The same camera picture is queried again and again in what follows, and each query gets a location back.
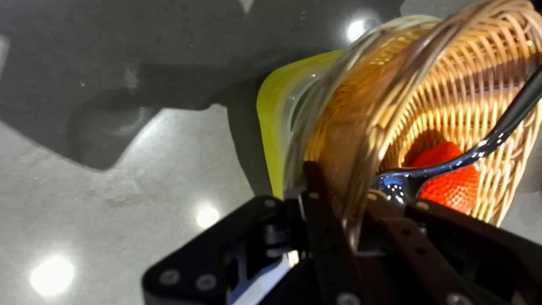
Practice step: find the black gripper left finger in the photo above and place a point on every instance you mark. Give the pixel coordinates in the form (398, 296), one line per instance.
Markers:
(330, 253)

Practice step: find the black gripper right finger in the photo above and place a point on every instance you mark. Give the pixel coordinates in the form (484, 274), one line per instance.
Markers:
(427, 274)

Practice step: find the woven basket with strawberry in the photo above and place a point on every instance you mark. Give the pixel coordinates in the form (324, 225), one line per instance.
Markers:
(405, 86)

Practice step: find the yellow plastic box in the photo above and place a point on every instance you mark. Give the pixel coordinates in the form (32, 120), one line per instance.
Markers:
(280, 104)

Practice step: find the red toy strawberry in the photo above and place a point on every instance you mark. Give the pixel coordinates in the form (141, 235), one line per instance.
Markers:
(456, 191)

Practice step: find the dark metal spoon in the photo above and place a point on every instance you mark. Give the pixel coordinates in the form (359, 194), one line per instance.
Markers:
(401, 187)

